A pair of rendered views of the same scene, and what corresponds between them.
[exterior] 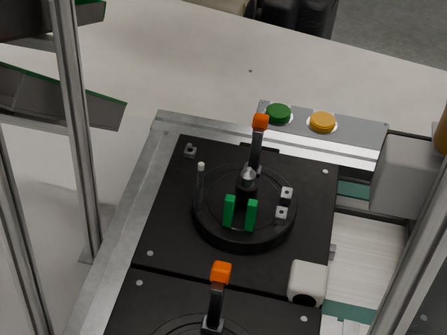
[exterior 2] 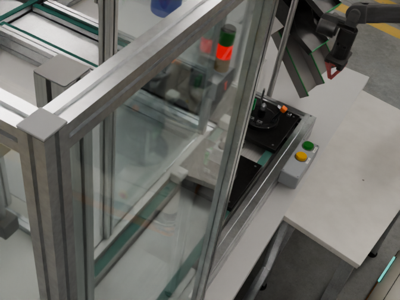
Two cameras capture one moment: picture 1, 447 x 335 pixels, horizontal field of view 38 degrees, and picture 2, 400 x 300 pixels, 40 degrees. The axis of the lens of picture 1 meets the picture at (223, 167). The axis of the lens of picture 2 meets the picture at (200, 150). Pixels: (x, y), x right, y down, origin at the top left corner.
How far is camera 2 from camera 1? 1.95 m
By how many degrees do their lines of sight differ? 68
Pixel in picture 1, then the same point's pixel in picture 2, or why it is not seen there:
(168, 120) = (310, 118)
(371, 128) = (296, 171)
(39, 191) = (295, 103)
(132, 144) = (316, 130)
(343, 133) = (294, 161)
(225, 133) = (299, 129)
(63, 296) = not seen: hidden behind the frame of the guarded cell
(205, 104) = (338, 157)
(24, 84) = (277, 34)
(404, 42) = not seen: outside the picture
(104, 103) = (299, 80)
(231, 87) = (350, 169)
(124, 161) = not seen: hidden behind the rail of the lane
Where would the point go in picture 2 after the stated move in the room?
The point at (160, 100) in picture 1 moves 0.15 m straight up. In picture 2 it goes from (342, 144) to (354, 116)
